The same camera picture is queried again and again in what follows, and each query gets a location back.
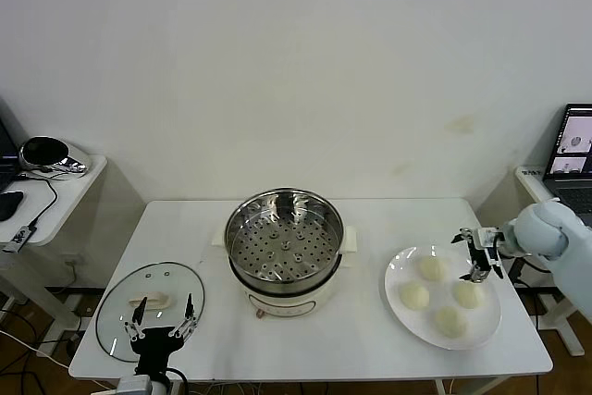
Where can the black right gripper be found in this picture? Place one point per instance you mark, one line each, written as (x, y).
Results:
(475, 240)

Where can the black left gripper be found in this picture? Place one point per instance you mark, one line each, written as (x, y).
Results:
(152, 344)

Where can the round glass pot lid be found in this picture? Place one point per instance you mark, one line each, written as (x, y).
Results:
(157, 275)

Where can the white steamed baozi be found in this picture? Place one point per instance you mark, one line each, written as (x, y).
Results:
(414, 295)
(434, 267)
(451, 322)
(468, 295)

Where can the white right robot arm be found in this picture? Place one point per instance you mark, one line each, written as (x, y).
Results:
(546, 233)

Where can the stainless steel steamer basket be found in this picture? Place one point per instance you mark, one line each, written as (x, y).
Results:
(259, 247)

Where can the white round plate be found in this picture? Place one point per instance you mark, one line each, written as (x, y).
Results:
(440, 293)

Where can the black text sticker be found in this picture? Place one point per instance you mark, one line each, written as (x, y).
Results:
(531, 172)

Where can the cream electric cooking pot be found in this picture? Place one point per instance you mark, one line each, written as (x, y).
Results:
(282, 302)

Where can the grey open laptop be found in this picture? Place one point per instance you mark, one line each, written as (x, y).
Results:
(573, 136)

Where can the grey USB dongle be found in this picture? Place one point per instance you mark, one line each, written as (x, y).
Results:
(18, 238)

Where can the black computer mouse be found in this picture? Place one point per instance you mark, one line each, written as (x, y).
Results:
(9, 205)

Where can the dark open laptop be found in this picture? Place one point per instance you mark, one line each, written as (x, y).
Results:
(5, 150)

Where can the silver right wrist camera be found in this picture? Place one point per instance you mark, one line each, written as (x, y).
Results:
(488, 238)

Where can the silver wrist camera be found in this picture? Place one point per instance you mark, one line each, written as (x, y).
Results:
(488, 238)
(134, 386)

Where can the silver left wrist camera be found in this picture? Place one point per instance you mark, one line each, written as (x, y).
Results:
(134, 386)

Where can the white wall socket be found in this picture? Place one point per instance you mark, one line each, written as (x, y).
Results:
(74, 260)

